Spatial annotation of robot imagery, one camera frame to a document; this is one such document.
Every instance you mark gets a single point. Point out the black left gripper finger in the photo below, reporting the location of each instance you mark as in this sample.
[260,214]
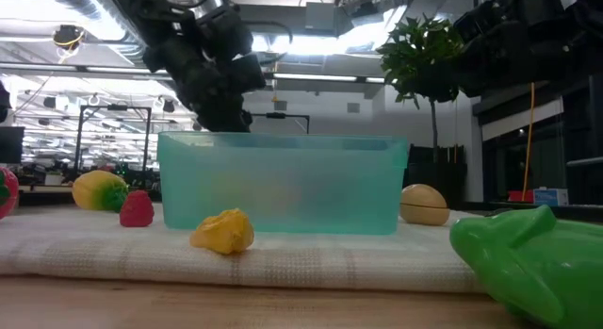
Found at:
[223,121]

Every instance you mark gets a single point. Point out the small red toy raspberry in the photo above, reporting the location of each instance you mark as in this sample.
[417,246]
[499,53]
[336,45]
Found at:
[136,208]

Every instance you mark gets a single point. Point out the yellow toy bell pepper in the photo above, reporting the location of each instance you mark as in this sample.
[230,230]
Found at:
[96,190]

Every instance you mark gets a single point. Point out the tan toy potato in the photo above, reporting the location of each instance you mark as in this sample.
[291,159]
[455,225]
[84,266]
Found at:
[424,204]

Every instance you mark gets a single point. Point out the large red toy strawberry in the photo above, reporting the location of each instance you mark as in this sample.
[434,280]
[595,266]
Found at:
[8,192]

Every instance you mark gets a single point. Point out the green toy cucumber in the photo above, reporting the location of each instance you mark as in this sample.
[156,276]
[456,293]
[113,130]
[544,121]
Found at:
[542,268]

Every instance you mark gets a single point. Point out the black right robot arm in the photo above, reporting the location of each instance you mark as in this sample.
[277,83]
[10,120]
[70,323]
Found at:
[589,27]

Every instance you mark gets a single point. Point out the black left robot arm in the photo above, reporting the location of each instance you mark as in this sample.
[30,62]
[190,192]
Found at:
[151,8]

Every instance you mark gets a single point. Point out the teal translucent plastic container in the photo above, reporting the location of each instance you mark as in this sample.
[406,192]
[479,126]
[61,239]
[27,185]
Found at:
[282,178]

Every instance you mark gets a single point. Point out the potted green plant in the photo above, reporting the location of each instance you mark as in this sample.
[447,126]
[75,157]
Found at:
[424,60]

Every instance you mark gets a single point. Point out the grey horizontal pipe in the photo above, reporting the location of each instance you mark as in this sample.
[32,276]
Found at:
[306,76]

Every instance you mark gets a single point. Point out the yellow toy banana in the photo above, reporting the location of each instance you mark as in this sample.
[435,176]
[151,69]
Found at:
[223,232]

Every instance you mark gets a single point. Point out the grey air handling unit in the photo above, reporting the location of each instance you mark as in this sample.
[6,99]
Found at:
[320,15]

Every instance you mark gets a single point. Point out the red box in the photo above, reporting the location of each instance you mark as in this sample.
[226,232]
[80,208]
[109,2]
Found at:
[518,197]

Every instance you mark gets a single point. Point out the blue white box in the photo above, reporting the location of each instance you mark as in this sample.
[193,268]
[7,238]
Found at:
[551,197]

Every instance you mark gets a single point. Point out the white plaid cloth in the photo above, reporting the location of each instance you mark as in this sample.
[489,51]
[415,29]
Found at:
[330,258]

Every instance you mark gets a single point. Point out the dark monitor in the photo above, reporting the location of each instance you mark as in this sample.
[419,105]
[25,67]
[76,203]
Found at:
[10,145]

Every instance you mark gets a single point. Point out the wide black rig frame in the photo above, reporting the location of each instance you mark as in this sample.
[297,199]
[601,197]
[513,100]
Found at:
[282,115]

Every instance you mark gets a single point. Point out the tall black rig frame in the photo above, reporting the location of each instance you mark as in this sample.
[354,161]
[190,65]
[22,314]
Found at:
[78,140]

